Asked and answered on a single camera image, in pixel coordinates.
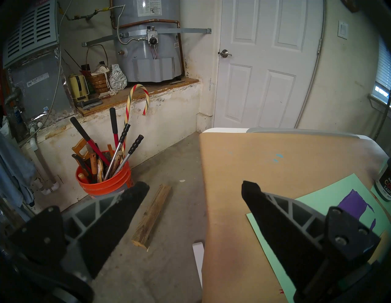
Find white PVC pipe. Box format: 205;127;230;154
27;121;60;196

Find red tool black grip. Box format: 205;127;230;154
109;107;120;148

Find striped candy cane decoration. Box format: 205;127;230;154
123;84;150;153

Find yellow gas line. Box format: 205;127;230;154
58;5;111;22

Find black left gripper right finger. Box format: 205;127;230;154
241;181;381;303

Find yellow boxy device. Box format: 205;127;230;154
68;74;90;103

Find white panel door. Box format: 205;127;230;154
213;0;325;129

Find grey Bryant furnace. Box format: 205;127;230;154
2;0;77;122

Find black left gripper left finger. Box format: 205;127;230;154
9;181;150;279

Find rough wood plank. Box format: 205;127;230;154
131;183;172;249

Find red black lopper handle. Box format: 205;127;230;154
70;116;111;167

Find white grey work table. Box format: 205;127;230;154
192;126;381;289

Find purple paint jar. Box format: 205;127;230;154
375;157;391;203

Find blue hanging cloth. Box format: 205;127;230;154
0;128;37;214

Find grey water heater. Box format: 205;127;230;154
110;0;186;75

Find white window blinds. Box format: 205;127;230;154
371;37;391;106

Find orange plastic bucket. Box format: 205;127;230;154
75;150;133;199

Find aluminium foil wrapped lump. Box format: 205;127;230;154
109;64;128;91

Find wooden handle hand saw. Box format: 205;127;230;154
71;137;98;184

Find brown wicker basket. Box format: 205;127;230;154
85;44;111;94

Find grey water heater tank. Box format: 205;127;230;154
112;0;184;83

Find silver tool black grip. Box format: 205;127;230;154
103;123;131;181
112;134;144;177

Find metal water heater strap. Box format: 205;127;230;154
82;27;212;47

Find green paper sheet purple stripe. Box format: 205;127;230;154
246;173;391;303

